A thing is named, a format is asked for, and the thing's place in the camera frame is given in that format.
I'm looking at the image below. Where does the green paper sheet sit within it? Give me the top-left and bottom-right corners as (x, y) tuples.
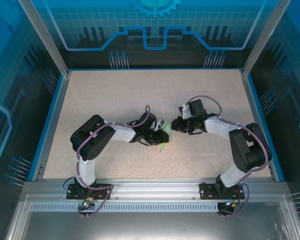
(159, 120), (175, 154)

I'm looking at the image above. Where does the steel tray panel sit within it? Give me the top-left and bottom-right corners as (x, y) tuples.
(3, 194), (300, 240)

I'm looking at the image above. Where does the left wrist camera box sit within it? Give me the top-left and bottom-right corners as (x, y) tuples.
(154, 119), (166, 132)

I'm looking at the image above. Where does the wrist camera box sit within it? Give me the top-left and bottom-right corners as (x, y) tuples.
(178, 103), (192, 119)
(154, 119), (166, 132)

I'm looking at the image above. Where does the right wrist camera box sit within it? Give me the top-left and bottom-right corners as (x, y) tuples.
(178, 103), (192, 119)

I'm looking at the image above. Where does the long aluminium mounting rail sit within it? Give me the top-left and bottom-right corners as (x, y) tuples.
(22, 177), (291, 201)

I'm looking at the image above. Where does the aluminium table side rail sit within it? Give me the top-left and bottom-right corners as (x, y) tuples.
(239, 69), (287, 183)
(31, 71), (72, 182)

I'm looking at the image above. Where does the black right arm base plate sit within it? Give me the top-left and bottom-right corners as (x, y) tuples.
(199, 182), (246, 201)

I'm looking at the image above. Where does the slotted aluminium cable duct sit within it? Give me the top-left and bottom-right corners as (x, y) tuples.
(29, 202), (222, 212)

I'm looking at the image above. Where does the brass cable connector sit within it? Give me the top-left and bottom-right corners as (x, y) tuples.
(81, 196), (95, 208)
(224, 199), (241, 208)

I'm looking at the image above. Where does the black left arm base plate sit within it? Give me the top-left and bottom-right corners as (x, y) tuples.
(66, 183), (113, 201)

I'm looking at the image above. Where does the aluminium frame post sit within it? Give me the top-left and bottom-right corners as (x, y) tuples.
(240, 0), (291, 77)
(17, 0), (72, 77)

